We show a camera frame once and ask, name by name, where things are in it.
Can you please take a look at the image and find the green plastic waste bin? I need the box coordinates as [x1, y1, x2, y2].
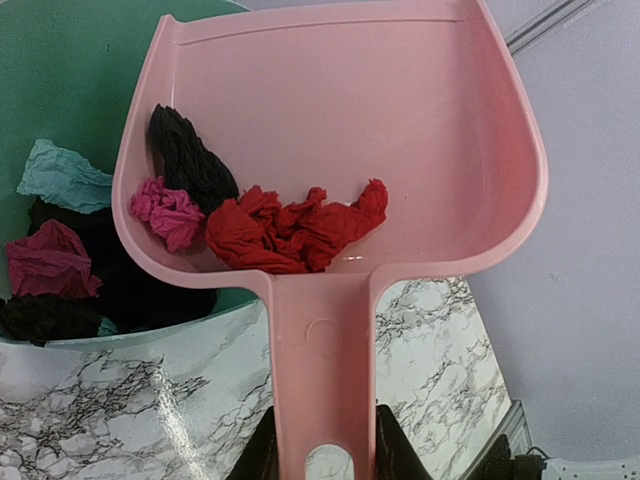
[0, 0, 261, 349]

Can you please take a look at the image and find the small pink paper ball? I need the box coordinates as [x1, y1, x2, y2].
[129, 176, 205, 253]

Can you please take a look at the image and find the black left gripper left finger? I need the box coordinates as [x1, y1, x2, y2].
[226, 407, 279, 480]

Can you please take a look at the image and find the light blue paper scrap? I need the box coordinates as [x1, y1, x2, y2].
[16, 139, 113, 214]

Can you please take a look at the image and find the red paper scrap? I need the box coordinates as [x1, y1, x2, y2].
[205, 179, 389, 274]

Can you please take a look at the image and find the right aluminium frame post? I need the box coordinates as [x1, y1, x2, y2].
[505, 0, 596, 56]

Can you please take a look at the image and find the tiny black paper scrap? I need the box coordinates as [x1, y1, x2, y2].
[148, 104, 239, 215]

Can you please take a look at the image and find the pink plastic dustpan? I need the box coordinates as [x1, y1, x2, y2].
[112, 1, 548, 479]

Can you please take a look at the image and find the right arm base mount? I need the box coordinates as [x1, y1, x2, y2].
[485, 435, 546, 480]

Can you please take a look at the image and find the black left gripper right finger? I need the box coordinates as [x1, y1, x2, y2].
[375, 405, 429, 480]

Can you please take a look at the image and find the magenta paper sheet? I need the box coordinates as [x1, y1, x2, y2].
[5, 219, 102, 299]

